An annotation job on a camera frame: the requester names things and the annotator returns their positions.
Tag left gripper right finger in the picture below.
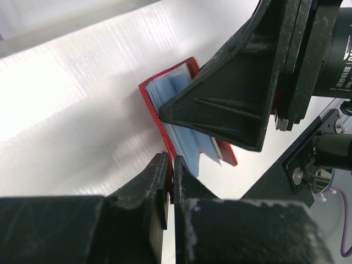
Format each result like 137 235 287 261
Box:
174 156 226 263

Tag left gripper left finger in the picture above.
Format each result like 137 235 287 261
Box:
109 152 169 263

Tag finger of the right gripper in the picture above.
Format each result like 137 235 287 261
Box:
159 1 286 152

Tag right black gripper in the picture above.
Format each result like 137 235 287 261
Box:
274 1 351 130

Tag red leather card holder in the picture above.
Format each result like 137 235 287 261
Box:
137 56 284 204

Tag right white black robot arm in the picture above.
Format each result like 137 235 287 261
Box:
159 1 351 205

